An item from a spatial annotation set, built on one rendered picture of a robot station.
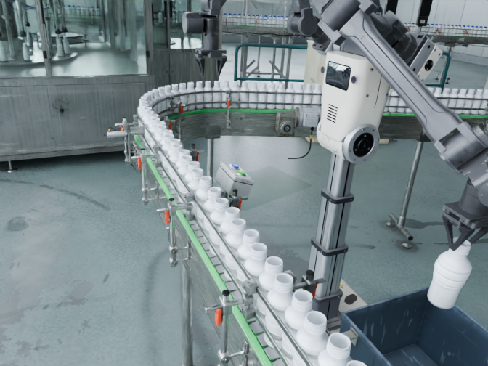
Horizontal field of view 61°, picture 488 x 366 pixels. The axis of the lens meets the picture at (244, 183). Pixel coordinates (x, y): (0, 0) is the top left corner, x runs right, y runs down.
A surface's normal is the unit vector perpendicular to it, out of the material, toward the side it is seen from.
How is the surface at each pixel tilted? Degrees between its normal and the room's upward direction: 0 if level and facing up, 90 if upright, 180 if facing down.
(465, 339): 90
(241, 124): 90
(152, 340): 0
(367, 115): 101
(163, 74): 90
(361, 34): 80
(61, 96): 90
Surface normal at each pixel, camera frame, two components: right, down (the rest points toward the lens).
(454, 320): -0.92, 0.12
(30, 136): 0.40, 0.40
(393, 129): 0.14, 0.46
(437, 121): -0.54, 0.15
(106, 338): 0.05, -0.91
